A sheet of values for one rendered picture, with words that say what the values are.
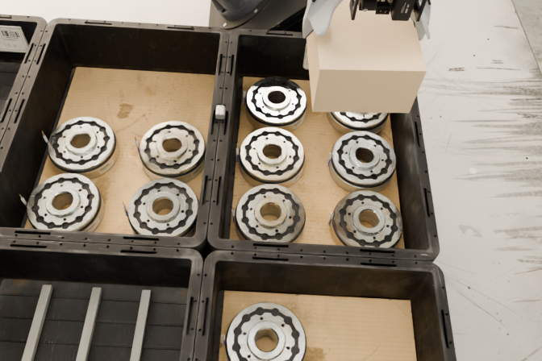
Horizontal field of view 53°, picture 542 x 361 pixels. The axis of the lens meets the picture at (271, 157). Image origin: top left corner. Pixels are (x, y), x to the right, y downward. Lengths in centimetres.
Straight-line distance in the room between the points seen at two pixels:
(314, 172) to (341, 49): 29
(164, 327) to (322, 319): 21
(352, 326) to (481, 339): 27
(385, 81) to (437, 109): 55
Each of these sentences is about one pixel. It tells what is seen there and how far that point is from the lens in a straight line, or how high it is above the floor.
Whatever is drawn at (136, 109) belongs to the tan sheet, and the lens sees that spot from 95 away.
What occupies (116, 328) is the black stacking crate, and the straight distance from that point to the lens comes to 78.
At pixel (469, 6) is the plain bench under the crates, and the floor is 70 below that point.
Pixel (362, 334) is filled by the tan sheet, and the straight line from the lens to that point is 77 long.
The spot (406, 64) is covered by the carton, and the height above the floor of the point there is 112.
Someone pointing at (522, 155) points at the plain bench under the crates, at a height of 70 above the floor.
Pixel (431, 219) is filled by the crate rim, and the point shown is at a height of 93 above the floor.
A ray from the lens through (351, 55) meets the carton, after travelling 63.
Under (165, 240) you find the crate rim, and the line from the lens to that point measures 70.
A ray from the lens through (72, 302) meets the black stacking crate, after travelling 81.
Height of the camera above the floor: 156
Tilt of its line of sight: 56 degrees down
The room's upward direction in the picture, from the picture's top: 5 degrees clockwise
